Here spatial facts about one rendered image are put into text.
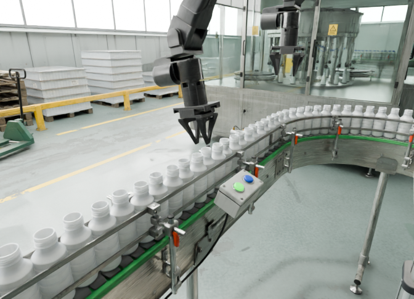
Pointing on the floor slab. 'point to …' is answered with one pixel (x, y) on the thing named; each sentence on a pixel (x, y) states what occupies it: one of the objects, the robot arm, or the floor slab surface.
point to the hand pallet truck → (16, 126)
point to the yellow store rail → (79, 102)
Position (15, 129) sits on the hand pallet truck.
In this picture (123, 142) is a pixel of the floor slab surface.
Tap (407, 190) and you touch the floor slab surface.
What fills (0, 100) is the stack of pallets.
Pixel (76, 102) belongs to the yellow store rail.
